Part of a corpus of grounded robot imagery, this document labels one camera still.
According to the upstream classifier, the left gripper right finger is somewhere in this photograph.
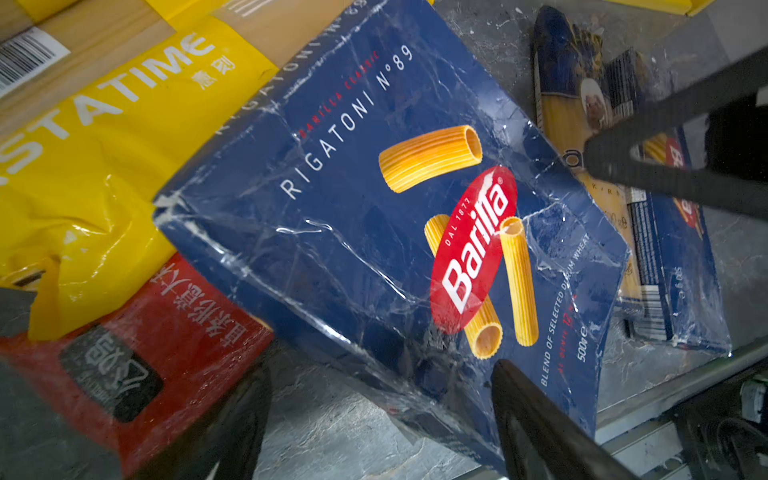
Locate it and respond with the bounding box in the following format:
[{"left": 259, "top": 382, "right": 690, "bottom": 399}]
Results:
[{"left": 491, "top": 359, "right": 636, "bottom": 479}]

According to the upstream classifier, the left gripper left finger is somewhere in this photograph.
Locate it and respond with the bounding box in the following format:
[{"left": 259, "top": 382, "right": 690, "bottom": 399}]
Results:
[{"left": 128, "top": 353, "right": 272, "bottom": 479}]

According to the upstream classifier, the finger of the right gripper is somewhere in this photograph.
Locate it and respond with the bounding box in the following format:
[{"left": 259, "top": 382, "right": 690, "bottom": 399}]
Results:
[{"left": 584, "top": 49, "right": 767, "bottom": 220}]

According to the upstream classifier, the blue yellow spaghetti bag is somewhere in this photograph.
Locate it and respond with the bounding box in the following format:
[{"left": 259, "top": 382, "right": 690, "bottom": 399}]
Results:
[{"left": 532, "top": 5, "right": 644, "bottom": 320}]

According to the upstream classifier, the blue Barilla spaghetti bag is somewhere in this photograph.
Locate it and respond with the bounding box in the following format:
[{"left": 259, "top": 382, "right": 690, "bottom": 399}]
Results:
[{"left": 605, "top": 48, "right": 732, "bottom": 357}]

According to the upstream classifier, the blue Barilla rigatoni box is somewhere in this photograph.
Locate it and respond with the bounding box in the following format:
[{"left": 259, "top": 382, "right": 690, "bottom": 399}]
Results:
[{"left": 154, "top": 1, "right": 629, "bottom": 469}]

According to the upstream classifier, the red yellow pasta bag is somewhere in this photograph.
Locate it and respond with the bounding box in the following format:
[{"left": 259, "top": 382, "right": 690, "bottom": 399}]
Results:
[{"left": 1, "top": 254, "right": 274, "bottom": 475}]

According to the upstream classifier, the yellow shelf unit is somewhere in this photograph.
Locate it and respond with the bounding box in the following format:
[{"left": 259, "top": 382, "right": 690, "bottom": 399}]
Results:
[{"left": 608, "top": 0, "right": 714, "bottom": 16}]

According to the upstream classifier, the yellow Pastatime spaghetti bag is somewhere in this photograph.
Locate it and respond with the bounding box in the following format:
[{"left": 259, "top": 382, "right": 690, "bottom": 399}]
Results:
[{"left": 1, "top": 1, "right": 348, "bottom": 341}]

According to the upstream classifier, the aluminium mounting rail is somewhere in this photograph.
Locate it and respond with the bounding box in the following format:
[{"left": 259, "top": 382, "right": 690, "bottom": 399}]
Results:
[{"left": 596, "top": 339, "right": 767, "bottom": 479}]

